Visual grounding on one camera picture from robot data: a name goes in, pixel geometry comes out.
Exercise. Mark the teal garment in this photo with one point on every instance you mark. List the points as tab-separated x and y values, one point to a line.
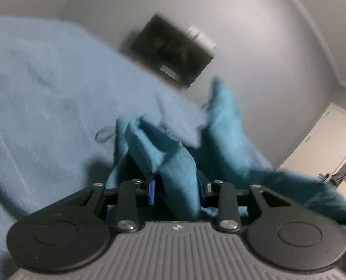
228	140

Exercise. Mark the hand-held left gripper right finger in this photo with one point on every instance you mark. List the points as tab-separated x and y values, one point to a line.
208	189

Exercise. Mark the white door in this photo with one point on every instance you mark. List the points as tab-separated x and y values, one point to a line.
324	140

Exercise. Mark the light blue blanket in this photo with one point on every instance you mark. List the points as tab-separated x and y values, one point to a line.
44	93

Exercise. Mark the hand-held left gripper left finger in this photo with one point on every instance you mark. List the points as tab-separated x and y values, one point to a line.
152	193

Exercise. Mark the black television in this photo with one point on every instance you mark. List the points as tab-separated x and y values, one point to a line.
173	49

